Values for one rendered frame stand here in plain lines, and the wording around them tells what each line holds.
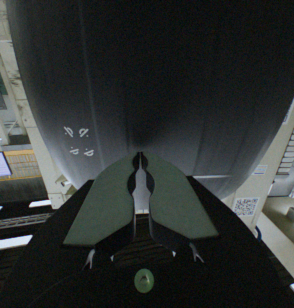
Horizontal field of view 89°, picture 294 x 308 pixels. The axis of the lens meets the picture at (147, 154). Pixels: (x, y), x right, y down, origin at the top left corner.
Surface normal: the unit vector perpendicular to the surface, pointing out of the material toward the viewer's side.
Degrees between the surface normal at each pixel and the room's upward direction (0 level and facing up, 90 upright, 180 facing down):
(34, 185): 90
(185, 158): 78
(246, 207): 90
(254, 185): 90
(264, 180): 90
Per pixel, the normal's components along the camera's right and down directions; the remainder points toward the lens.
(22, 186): 0.20, 0.39
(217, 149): 0.06, 0.56
